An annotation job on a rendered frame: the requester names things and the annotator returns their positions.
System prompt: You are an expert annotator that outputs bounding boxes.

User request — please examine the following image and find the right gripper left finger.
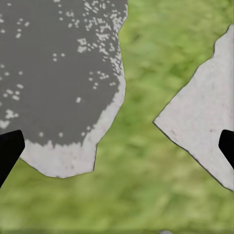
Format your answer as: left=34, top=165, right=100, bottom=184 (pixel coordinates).
left=0, top=130, right=25, bottom=188

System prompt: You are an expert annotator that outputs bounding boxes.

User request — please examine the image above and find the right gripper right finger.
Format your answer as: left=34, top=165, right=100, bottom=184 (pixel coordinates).
left=219, top=130, right=234, bottom=168

